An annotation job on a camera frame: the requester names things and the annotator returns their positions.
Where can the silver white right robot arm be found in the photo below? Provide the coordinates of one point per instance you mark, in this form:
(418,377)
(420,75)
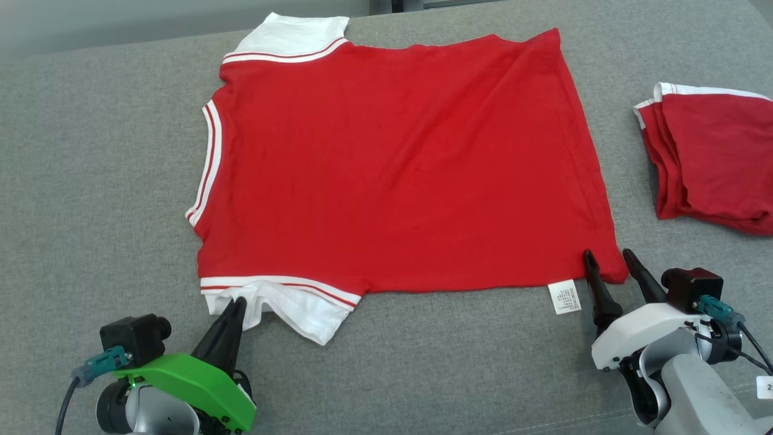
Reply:
(700,399)

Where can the teal left camera connector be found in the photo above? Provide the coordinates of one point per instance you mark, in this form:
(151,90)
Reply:
(105,361)

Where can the teal camera connector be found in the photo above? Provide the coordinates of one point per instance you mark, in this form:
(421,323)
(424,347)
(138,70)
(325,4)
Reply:
(105,361)
(718,310)

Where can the red shirt with white sleeves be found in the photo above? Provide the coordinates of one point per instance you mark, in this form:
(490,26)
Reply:
(392,169)

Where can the teal right camera connector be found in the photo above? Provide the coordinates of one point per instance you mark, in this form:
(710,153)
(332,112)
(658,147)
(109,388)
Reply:
(718,310)

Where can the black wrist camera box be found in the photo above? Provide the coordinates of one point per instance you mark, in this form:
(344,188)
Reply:
(694,287)
(133,338)

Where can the red shorts with white stripes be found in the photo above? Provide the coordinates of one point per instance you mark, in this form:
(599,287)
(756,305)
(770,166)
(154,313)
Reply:
(718,163)

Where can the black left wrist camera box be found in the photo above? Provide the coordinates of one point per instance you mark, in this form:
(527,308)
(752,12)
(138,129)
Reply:
(133,338)

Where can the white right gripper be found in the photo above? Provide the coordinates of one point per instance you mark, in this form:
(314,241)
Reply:
(640,332)

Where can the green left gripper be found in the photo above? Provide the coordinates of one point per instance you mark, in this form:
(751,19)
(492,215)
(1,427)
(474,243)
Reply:
(199,380)

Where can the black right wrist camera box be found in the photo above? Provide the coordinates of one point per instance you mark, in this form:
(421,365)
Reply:
(694,287)

